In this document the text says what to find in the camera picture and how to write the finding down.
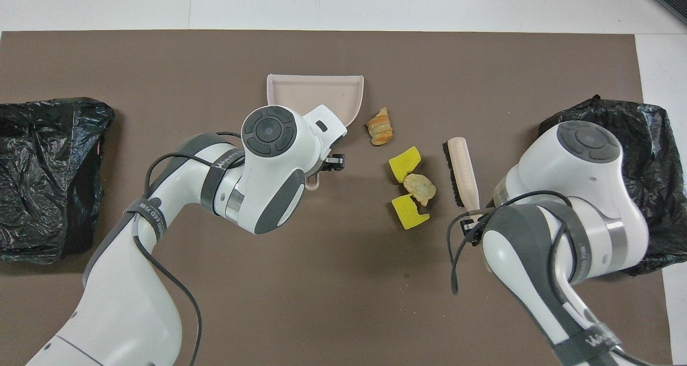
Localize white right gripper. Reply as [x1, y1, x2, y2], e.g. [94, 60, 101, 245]
[461, 209, 492, 246]

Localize black bag lined trash bin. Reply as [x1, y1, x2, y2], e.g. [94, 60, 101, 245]
[0, 97, 115, 265]
[538, 94, 687, 277]

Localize yellow sponge piece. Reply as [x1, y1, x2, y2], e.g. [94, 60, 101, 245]
[391, 193, 430, 231]
[389, 146, 422, 184]

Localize orange striped toy croissant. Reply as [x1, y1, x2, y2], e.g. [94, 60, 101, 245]
[367, 107, 393, 147]

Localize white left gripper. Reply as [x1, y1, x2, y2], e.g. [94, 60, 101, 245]
[304, 105, 348, 172]

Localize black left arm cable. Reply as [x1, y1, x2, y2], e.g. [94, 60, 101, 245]
[131, 131, 247, 366]

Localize beige hand brush black bristles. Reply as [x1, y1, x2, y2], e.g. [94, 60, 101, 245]
[442, 137, 481, 216]

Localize brown table mat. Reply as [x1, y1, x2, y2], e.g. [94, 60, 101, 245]
[0, 30, 674, 366]

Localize beige plastic dustpan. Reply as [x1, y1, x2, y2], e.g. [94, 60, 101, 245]
[266, 74, 364, 187]

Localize pale beige toy cookie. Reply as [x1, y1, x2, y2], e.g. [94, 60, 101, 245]
[403, 173, 437, 207]

